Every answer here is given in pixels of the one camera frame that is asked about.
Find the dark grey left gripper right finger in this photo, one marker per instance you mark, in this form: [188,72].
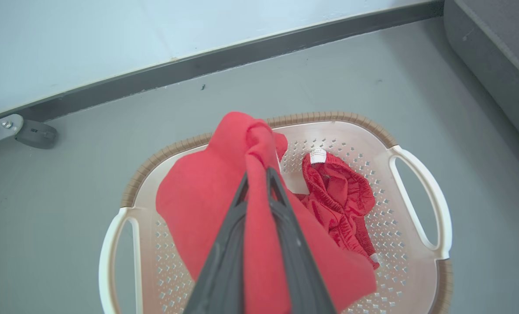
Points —
[296,261]

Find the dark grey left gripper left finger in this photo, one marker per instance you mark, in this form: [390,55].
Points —
[228,244]

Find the red shirt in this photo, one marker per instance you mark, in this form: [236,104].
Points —
[198,196]

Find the red shorts with white tag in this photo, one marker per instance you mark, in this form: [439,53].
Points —
[342,192]

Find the cream perforated laundry basket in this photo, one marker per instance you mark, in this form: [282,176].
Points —
[399,279]

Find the black caster wheel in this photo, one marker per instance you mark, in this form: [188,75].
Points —
[39,135]

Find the grey fabric sofa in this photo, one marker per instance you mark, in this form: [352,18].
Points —
[503,43]

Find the dark wall baseboard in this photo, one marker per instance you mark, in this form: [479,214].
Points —
[242,50]

